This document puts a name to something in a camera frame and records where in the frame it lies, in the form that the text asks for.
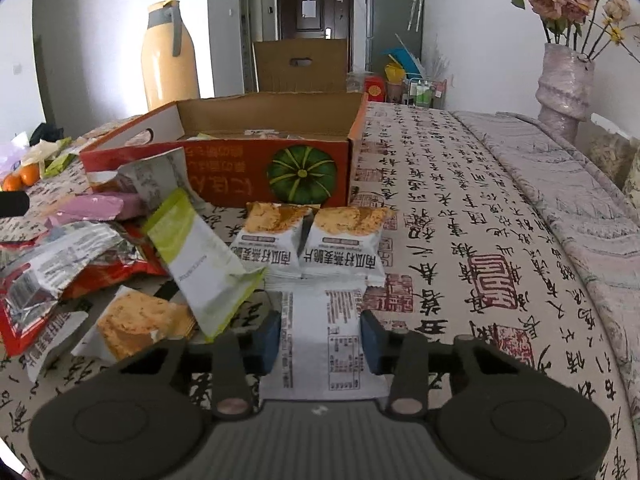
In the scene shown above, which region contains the dried rose bouquet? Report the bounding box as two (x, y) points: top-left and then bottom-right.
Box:
(501, 0), (633, 58)

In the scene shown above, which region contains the floral ceramic vase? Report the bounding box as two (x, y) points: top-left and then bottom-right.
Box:
(622, 152), (640, 196)

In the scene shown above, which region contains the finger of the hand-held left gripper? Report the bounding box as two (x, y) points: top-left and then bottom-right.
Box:
(0, 191), (30, 217)

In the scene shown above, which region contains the pink snack packet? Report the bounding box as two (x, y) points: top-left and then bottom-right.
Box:
(47, 194), (126, 226)

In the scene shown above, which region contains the oat crisp snack packet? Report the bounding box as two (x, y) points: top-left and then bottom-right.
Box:
(71, 285), (197, 363)
(231, 201), (321, 281)
(299, 206), (396, 286)

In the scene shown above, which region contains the wire rack with bottles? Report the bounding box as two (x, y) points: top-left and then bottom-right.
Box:
(402, 77), (448, 109)

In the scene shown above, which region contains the yellow thermos jug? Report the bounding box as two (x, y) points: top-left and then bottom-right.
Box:
(141, 0), (201, 111)

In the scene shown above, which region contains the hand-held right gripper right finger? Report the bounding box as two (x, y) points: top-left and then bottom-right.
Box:
(361, 310), (531, 421)

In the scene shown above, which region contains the silver grey snack packet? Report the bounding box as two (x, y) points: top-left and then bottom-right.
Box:
(85, 147), (206, 211)

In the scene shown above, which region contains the pink patterned quilt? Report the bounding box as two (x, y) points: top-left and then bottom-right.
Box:
(452, 110), (640, 356)

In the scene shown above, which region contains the green white snack packet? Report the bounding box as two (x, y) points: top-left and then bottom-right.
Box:
(141, 187), (268, 343)

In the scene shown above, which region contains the red pumpkin print cardboard box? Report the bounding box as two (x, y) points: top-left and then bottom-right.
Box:
(80, 91), (370, 208)

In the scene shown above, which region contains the white printed snack packet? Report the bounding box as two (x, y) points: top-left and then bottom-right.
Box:
(259, 287), (391, 403)

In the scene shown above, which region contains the black bag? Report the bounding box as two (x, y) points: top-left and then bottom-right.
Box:
(30, 122), (63, 146)

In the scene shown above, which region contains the grey refrigerator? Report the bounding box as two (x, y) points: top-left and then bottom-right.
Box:
(365, 0), (426, 73)

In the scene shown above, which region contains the purple plastic bag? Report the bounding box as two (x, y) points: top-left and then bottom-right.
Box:
(0, 142), (26, 176)

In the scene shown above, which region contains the clear lidded food container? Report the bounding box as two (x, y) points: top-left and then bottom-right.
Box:
(591, 114), (636, 176)

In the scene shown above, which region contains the mauve snack packet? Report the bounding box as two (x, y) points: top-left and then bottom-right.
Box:
(117, 191), (162, 220)

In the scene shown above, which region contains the red silver snack packet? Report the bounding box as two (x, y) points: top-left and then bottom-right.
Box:
(0, 222), (131, 383)

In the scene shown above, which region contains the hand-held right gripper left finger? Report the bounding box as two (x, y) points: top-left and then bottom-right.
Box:
(107, 310), (282, 421)

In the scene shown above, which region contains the cream crumpled bag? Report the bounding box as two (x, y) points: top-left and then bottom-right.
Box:
(25, 137), (71, 166)

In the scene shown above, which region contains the brown cardboard box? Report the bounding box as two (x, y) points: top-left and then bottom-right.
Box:
(252, 38), (349, 95)

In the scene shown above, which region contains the pink ribbed vase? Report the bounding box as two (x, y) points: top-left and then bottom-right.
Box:
(537, 42), (596, 143)

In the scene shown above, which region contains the clear cellophane wrap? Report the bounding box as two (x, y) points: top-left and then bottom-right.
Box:
(425, 42), (453, 81)

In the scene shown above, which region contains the dark brown door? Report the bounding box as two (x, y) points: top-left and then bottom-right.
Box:
(276, 0), (355, 42)

